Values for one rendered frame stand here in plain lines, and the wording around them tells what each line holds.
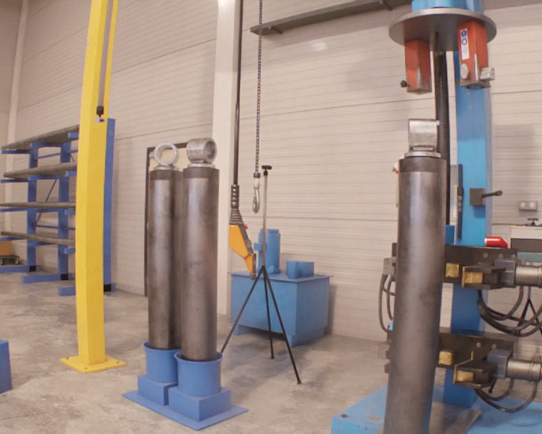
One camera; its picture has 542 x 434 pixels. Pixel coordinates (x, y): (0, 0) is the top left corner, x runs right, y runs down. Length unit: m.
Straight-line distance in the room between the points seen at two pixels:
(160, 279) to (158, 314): 0.22
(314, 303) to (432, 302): 2.75
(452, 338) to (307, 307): 2.22
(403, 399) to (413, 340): 0.27
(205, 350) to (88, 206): 1.52
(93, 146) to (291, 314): 2.27
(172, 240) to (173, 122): 4.01
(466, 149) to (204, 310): 1.74
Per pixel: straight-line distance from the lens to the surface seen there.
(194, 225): 2.81
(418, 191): 2.10
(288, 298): 4.59
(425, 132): 2.16
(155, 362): 3.18
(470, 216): 2.89
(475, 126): 2.92
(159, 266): 3.06
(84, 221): 3.83
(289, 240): 5.45
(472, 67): 2.46
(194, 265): 2.82
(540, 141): 4.46
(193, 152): 2.87
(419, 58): 2.72
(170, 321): 3.12
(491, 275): 2.38
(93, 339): 3.97
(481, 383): 2.46
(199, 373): 2.93
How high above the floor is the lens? 1.22
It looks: 1 degrees down
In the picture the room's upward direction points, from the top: 1 degrees clockwise
